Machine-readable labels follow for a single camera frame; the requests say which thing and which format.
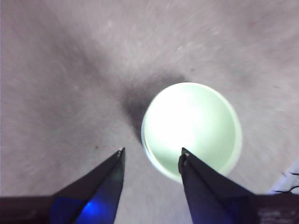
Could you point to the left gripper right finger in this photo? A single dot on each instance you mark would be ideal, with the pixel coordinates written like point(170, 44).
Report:
point(210, 196)

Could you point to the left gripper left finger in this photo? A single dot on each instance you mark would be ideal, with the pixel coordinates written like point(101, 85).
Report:
point(98, 193)

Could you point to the green ribbed bowl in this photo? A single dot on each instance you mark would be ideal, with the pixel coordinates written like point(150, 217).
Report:
point(194, 126)

